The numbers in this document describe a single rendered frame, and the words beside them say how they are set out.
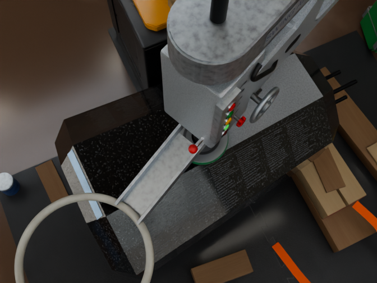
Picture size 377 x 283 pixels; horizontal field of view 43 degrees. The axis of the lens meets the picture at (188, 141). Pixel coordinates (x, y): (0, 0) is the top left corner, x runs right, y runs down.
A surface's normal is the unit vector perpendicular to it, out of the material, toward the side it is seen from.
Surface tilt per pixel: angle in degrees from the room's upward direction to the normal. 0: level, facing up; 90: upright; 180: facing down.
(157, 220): 45
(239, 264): 0
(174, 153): 16
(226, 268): 0
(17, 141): 0
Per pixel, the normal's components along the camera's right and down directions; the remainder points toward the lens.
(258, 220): 0.02, -0.33
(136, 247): 0.36, 0.34
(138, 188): -0.16, -0.12
